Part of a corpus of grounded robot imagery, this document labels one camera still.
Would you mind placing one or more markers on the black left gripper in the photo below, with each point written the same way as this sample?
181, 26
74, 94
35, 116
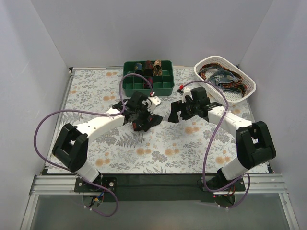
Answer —
146, 119

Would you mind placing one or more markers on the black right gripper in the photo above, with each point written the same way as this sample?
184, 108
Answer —
180, 108

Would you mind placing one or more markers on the black tie orange flowers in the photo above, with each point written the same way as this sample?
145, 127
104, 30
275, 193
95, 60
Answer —
138, 124

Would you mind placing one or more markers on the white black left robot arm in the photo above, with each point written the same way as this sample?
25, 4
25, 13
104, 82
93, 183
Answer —
71, 146

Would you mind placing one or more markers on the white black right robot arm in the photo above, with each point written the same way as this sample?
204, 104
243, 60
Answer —
254, 145

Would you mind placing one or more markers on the tangled ties in basket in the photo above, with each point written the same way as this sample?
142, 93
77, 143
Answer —
223, 78

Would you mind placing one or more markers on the red navy striped rolled tie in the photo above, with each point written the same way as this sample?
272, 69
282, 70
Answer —
148, 83

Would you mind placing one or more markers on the green compartment organizer tray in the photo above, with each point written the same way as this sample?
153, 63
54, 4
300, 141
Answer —
163, 85

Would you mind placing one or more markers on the floral patterned table mat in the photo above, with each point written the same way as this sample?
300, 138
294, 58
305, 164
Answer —
191, 146

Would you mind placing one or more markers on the gold patterned rolled tie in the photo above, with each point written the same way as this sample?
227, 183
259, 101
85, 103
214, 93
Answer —
157, 68

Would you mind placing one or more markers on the dark red rolled tie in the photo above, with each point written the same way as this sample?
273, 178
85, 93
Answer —
148, 68

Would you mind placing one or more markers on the navy patterned rolled tie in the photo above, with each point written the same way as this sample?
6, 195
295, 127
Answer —
138, 69

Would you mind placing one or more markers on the white perforated plastic basket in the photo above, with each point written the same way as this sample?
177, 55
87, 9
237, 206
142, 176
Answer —
216, 92

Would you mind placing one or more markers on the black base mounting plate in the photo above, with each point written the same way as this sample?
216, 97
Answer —
157, 187

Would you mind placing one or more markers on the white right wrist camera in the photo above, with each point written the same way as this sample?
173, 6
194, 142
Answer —
184, 92

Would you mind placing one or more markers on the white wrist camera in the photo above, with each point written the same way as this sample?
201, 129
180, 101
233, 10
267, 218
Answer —
152, 102
184, 92

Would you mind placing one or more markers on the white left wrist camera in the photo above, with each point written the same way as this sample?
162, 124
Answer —
152, 102

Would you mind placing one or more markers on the aluminium front frame rail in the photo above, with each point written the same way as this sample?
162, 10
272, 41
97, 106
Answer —
264, 205

